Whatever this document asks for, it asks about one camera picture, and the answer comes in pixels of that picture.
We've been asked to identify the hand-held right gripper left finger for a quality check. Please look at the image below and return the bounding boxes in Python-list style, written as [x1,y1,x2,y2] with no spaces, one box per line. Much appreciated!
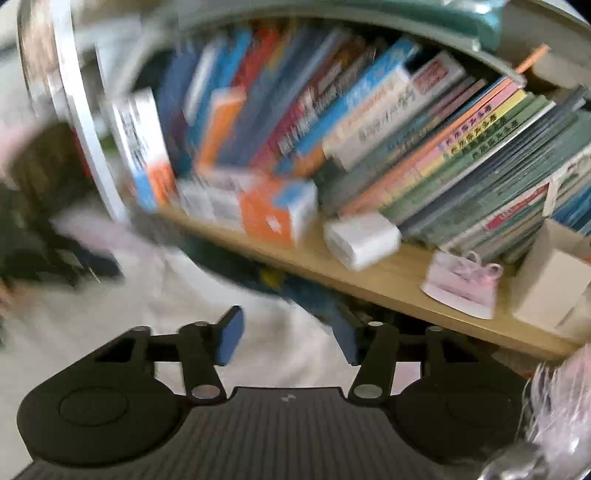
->
[95,305,245,401]

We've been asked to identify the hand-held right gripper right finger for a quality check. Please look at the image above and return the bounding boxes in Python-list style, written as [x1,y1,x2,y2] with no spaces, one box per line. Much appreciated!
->
[329,313,498,401]

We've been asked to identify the beige canvas tote bag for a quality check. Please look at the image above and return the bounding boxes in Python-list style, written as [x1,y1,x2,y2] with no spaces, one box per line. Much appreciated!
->
[0,240,352,462]

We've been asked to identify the wooden bookshelf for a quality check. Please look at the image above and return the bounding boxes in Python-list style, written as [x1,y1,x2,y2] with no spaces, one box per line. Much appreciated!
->
[18,0,591,361]

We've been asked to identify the small white box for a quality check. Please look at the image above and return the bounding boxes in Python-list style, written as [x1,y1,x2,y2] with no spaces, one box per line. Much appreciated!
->
[323,211,402,271]

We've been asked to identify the white blue orange medicine box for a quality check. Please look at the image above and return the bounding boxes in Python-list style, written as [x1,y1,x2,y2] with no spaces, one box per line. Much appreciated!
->
[108,88,178,213]

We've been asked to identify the pink bow hair clips card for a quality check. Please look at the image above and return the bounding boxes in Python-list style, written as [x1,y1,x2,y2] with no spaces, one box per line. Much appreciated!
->
[420,251,504,320]

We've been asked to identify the orange white flat box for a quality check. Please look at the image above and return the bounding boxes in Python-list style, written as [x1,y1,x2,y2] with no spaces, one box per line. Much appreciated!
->
[178,168,319,247]

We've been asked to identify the row of upright books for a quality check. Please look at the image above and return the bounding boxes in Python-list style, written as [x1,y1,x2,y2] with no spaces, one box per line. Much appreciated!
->
[152,23,591,264]

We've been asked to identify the small beige cardboard box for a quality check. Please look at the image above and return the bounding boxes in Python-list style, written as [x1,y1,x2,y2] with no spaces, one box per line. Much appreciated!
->
[510,218,591,330]

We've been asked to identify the bagged pink plush toys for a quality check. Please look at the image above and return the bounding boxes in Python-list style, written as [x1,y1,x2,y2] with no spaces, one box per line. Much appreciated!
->
[480,342,591,480]

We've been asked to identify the teal folder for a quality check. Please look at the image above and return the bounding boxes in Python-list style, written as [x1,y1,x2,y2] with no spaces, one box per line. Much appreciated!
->
[383,0,505,51]

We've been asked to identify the white shelf frame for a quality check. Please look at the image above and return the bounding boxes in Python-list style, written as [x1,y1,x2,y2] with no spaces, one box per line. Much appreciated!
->
[46,0,132,223]

